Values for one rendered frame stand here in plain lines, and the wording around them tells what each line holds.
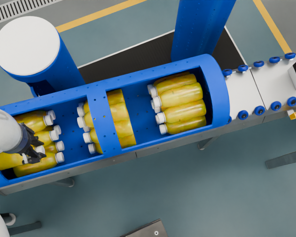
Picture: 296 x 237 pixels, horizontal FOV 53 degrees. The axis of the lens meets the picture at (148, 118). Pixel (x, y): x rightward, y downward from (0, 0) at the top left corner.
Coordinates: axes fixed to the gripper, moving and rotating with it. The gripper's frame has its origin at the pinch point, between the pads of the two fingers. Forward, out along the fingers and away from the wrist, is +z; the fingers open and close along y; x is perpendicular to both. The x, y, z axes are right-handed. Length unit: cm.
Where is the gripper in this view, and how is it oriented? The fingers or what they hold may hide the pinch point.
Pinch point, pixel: (38, 149)
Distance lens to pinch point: 113.2
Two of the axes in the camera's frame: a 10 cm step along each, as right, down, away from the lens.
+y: -2.7, -9.3, 2.4
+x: -9.6, 2.6, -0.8
